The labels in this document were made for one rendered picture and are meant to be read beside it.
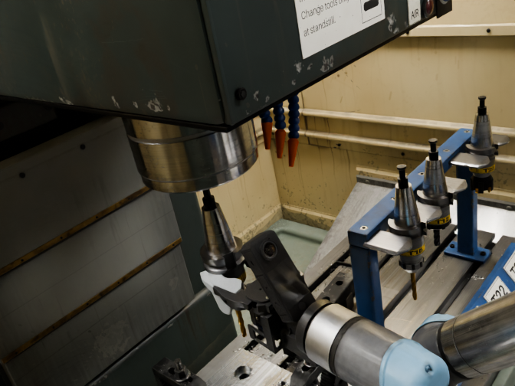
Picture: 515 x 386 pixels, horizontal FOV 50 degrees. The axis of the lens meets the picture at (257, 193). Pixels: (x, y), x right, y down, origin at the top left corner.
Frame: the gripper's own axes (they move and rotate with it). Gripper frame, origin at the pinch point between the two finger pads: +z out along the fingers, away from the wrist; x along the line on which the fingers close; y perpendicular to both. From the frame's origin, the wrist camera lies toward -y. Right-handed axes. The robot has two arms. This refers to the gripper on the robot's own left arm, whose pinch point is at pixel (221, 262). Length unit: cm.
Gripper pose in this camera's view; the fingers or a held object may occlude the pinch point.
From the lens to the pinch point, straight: 81.5
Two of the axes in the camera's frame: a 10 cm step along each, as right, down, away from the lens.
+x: 7.4, -4.2, 5.2
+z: -6.5, -2.4, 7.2
